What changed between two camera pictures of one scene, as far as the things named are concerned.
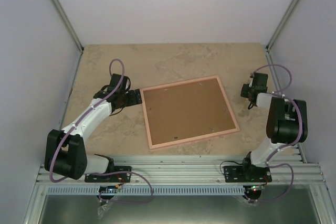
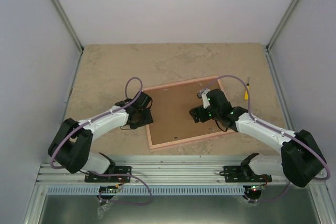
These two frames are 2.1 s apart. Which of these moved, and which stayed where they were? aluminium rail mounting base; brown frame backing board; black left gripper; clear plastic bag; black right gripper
Moved: black left gripper; black right gripper
Stayed: aluminium rail mounting base; brown frame backing board; clear plastic bag
